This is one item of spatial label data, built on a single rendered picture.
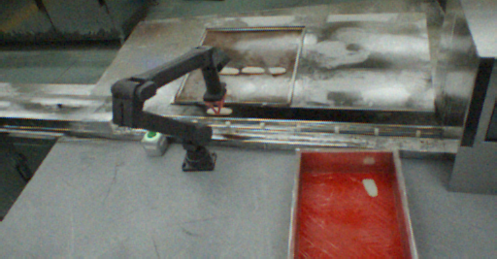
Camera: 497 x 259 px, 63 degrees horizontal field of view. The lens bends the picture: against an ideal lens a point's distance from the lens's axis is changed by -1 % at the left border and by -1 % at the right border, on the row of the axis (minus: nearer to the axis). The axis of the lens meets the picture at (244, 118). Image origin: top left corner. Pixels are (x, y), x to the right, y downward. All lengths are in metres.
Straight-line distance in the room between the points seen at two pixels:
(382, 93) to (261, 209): 0.66
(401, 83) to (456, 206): 0.54
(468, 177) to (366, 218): 0.32
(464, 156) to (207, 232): 0.79
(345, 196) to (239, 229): 0.35
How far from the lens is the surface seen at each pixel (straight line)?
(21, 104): 2.14
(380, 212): 1.34
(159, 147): 1.61
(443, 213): 1.37
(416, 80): 1.72
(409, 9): 2.50
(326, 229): 1.29
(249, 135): 1.55
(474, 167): 1.36
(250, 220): 1.33
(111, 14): 4.25
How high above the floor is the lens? 1.87
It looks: 38 degrees down
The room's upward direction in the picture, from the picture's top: 11 degrees counter-clockwise
